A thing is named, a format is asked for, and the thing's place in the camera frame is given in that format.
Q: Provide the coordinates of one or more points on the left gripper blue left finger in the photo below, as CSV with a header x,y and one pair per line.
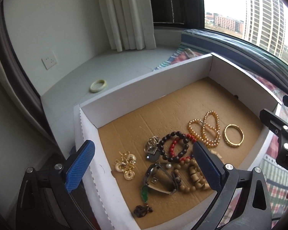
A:
x,y
77,164

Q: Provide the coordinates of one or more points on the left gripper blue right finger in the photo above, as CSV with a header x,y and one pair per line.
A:
x,y
210,165

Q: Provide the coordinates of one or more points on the gold chain flower earrings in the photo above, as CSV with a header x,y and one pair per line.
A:
x,y
126,165

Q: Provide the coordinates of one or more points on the black square pendant pearl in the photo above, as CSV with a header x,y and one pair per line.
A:
x,y
153,156

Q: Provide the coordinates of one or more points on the silver crystal brooch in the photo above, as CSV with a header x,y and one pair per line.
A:
x,y
151,145

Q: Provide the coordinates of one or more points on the white cardboard box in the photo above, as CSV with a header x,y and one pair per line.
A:
x,y
165,103

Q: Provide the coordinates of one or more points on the pale jade bangle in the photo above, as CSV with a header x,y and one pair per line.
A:
x,y
98,86

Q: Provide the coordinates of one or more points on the dark curtain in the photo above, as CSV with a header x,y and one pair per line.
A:
x,y
184,14

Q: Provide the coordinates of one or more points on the white curtain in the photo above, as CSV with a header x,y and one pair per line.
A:
x,y
129,24

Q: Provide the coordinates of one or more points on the white wall socket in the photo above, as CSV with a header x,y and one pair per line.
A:
x,y
49,59

